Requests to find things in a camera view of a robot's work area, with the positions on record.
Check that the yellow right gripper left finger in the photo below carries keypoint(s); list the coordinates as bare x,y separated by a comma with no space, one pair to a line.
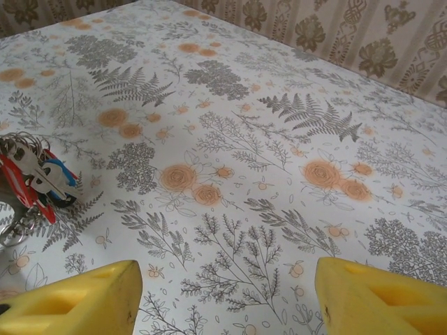
70,307

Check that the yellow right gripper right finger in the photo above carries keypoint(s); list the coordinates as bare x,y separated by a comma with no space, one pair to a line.
384,307

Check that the blue tagged silver key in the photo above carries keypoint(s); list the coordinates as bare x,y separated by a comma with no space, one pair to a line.
66,171

